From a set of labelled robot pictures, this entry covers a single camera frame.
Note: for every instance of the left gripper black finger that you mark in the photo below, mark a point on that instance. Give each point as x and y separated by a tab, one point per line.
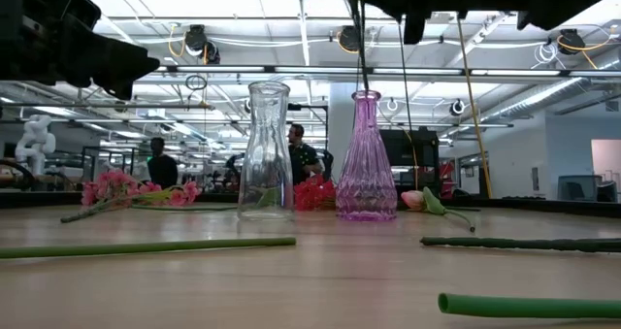
116	88
126	59

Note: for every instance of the pink artificial flower bunch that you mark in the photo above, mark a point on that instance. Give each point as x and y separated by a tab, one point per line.
111	186

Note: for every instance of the pink artificial tulip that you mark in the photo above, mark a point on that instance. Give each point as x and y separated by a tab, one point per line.
145	247
413	200

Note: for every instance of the red artificial flower bunch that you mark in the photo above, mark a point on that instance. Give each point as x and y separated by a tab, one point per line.
315	195

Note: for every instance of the white artificial flower bunch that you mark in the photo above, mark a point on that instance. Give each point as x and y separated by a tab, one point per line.
509	243

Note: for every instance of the red artificial tulip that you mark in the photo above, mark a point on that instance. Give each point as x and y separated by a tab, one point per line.
524	306

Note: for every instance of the purple ribbed glass vase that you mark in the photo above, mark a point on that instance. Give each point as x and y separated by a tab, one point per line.
366	183

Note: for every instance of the clear glass vase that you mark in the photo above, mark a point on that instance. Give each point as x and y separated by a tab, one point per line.
266	174

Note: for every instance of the person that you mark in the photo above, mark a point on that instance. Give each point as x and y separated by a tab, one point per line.
162	169
302	159

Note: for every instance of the white robot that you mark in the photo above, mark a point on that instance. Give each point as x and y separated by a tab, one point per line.
35	142

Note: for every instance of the long LED light bar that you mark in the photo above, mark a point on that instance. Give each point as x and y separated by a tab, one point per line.
315	70

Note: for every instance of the black equipment cabinet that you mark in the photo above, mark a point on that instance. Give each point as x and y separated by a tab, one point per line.
395	147

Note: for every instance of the red equipment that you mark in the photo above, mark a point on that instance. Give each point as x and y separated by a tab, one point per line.
447	178

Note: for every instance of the black frame workstation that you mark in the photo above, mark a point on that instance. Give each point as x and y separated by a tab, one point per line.
89	161

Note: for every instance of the black metal table frame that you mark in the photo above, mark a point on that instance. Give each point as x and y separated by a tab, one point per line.
48	199

